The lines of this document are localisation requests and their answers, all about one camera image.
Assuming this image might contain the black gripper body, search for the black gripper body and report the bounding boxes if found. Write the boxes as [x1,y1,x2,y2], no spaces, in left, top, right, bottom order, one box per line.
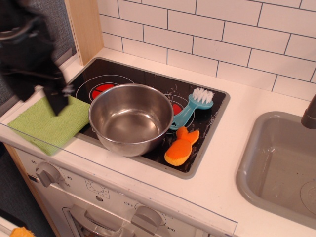
[0,22,68,101]

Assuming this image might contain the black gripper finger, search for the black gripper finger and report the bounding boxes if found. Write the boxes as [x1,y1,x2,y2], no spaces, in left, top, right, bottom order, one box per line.
[43,86,69,116]

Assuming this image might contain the green cloth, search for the green cloth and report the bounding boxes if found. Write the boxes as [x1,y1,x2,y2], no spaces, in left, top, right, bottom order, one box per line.
[8,96,90,156]

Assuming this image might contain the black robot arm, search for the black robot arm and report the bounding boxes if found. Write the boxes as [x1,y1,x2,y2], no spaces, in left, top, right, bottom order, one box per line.
[0,0,73,115]

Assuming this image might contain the stainless steel bowl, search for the stainless steel bowl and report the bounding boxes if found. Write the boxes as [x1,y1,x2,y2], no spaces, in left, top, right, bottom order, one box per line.
[89,84,174,157]

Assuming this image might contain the black toy stovetop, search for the black toy stovetop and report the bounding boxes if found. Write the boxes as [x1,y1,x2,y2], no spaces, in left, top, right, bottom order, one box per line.
[69,58,230,179]

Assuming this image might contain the grey left timer knob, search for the grey left timer knob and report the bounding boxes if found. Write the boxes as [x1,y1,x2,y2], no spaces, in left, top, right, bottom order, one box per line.
[36,162,61,187]

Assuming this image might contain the orange plush fish toy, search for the orange plush fish toy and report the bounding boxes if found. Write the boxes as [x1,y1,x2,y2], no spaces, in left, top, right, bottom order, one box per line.
[164,126,199,166]

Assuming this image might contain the orange object bottom left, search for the orange object bottom left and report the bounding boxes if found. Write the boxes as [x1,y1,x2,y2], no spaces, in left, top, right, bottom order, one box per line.
[9,227,35,237]

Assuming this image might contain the blue dish brush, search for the blue dish brush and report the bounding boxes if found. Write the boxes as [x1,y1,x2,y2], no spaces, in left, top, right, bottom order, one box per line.
[170,87,214,131]

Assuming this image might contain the grey right oven knob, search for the grey right oven knob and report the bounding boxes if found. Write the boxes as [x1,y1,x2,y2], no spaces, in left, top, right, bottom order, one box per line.
[131,206,162,235]

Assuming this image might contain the grey plastic sink basin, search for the grey plastic sink basin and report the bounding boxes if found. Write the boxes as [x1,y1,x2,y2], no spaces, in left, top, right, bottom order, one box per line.
[236,112,316,229]

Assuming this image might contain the grey faucet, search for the grey faucet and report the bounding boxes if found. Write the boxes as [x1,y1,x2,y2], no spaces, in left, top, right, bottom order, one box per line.
[301,94,316,129]

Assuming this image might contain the wooden side post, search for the wooden side post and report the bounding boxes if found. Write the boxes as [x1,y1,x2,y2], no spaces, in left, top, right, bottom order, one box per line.
[65,0,104,66]

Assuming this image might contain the oven door handle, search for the oven door handle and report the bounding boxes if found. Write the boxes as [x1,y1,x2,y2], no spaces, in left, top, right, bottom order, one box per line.
[85,209,123,231]

